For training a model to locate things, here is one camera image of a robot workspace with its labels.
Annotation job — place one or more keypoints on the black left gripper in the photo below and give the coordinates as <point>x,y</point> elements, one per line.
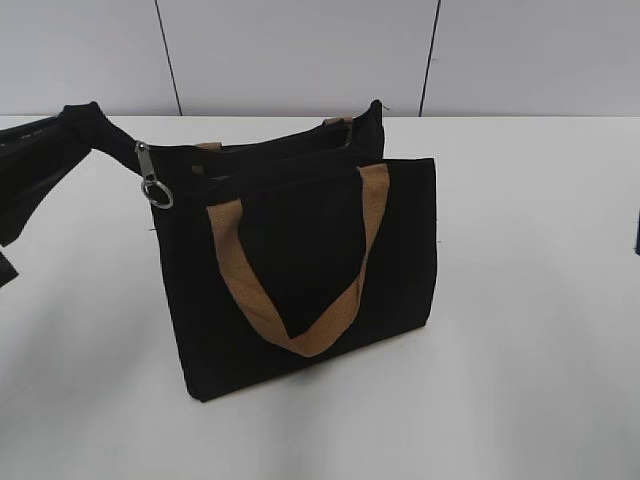
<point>33,162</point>

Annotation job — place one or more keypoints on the silver zipper pull with ring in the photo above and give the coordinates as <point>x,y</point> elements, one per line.
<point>149,179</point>

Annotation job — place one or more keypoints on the black canvas tote bag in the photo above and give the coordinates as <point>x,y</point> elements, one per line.
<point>282,254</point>

